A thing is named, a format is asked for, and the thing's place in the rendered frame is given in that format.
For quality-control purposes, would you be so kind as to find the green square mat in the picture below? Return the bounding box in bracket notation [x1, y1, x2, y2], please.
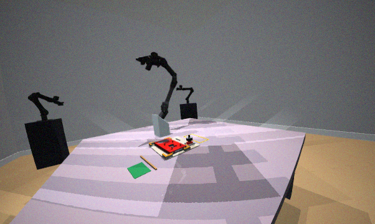
[127, 162, 151, 179]

